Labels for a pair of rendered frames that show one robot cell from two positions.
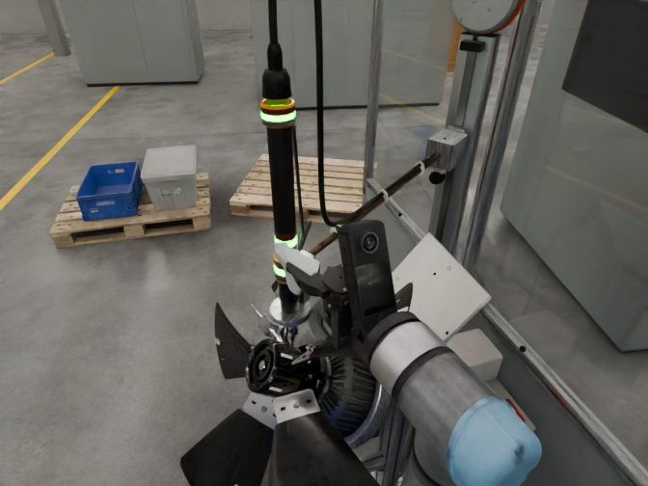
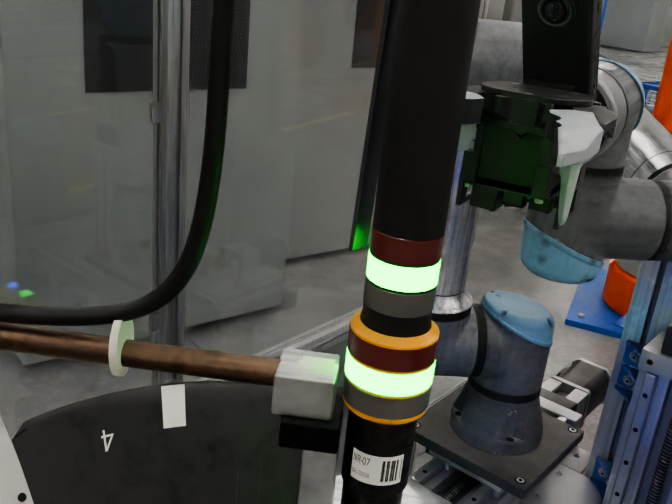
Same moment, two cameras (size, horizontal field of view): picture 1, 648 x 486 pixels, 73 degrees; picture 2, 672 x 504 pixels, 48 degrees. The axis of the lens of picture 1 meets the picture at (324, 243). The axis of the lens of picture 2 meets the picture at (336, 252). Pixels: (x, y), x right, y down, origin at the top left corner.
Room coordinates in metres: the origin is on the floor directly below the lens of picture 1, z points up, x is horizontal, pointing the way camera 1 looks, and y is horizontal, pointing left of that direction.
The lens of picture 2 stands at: (0.76, 0.31, 1.74)
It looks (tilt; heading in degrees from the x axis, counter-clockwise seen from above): 21 degrees down; 237
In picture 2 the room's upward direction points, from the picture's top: 6 degrees clockwise
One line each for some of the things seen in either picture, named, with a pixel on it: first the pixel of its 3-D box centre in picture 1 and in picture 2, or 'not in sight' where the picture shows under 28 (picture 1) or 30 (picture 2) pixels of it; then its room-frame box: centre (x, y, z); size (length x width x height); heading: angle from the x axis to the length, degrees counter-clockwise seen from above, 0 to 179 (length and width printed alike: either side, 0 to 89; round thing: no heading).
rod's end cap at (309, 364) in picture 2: not in sight; (317, 377); (0.58, 0.04, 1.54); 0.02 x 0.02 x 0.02; 53
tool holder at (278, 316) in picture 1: (292, 287); (357, 454); (0.56, 0.05, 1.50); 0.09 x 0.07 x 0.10; 143
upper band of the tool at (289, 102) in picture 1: (278, 113); not in sight; (0.55, 0.06, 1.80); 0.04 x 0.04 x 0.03
